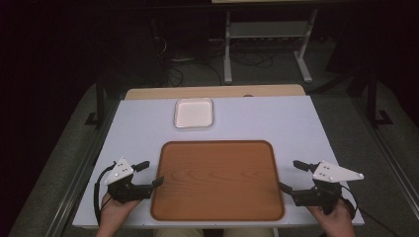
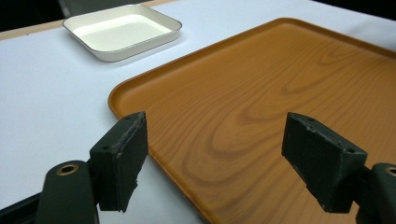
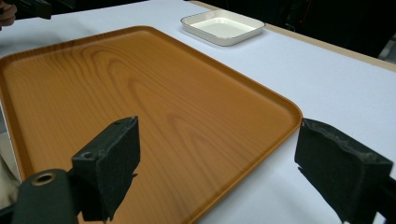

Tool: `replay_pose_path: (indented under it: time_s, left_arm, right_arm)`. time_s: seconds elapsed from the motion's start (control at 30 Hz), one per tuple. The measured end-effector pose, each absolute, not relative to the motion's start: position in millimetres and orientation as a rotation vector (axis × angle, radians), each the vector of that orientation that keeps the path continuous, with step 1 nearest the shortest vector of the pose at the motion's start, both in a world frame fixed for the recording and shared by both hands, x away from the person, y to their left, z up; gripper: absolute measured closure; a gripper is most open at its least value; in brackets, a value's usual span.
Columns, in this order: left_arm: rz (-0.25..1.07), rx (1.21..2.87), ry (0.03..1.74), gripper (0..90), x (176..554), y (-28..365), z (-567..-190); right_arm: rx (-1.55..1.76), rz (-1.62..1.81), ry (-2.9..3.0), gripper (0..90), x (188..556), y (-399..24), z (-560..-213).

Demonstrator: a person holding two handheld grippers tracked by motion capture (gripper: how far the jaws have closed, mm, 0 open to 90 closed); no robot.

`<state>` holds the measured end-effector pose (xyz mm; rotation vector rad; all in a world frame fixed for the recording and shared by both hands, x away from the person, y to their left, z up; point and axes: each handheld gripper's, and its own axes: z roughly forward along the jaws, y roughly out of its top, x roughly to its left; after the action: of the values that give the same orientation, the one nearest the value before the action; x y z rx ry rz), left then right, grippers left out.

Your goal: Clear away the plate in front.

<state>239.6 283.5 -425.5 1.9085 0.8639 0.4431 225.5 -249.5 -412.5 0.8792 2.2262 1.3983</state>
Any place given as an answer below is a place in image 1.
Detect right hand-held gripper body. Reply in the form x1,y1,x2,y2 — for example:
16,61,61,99
291,159,366,216

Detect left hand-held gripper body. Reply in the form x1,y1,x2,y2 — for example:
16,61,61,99
104,157,154,203

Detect person's left hand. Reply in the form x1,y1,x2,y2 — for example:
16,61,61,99
100,192,142,225

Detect person's right hand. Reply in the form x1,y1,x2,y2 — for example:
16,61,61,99
307,198,356,232

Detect person's left leg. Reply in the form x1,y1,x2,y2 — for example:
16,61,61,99
153,228,206,237

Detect person's leg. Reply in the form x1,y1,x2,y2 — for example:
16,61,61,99
222,227,275,237
153,228,206,237

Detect person's right leg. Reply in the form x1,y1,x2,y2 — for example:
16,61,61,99
222,227,275,237

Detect brown wooden tray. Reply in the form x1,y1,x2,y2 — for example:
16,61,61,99
150,139,287,222

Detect black metal stand leg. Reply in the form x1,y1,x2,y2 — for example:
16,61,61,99
366,68,394,128
84,73,107,128

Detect white square dish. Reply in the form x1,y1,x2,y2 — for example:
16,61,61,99
173,97,214,129

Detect white metal stand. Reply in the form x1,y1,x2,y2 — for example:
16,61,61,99
222,9,319,85

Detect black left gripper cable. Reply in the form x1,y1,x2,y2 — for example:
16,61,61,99
93,161,117,226

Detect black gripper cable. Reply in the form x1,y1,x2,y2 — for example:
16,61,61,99
340,185,401,237
93,161,117,226

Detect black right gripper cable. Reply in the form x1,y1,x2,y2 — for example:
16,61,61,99
340,185,401,237

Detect aluminium frame rail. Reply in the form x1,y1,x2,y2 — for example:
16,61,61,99
350,97,419,211
43,98,122,237

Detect black floor cable loop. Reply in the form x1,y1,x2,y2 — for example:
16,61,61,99
166,60,224,88

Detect black floor cables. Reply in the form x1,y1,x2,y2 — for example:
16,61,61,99
229,50,275,69

